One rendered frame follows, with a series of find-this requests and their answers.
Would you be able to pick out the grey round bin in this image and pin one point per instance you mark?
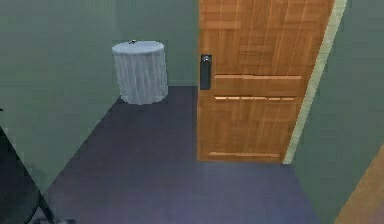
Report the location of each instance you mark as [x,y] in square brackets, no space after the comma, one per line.
[141,73]

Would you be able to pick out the brown wooden room door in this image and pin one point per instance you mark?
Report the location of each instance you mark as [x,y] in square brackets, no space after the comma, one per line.
[256,100]

